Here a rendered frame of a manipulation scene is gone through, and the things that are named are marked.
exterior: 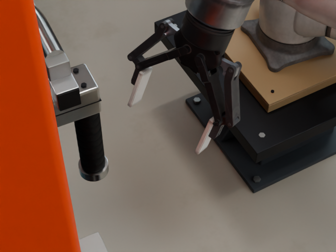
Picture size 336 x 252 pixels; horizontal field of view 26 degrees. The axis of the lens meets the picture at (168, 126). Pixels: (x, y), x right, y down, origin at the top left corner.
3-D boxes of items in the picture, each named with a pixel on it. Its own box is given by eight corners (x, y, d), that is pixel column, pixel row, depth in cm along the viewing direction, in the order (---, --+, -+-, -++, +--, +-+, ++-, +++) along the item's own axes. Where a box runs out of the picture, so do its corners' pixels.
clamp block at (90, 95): (24, 108, 96) (18, 81, 92) (88, 86, 99) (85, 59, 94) (37, 136, 93) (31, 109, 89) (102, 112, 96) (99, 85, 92)
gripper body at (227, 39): (248, 23, 106) (226, 73, 111) (201, -7, 108) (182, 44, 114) (224, 38, 100) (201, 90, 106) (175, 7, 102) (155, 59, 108)
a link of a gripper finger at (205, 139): (218, 111, 112) (222, 114, 112) (203, 144, 116) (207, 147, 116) (209, 119, 110) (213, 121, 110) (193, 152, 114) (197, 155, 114)
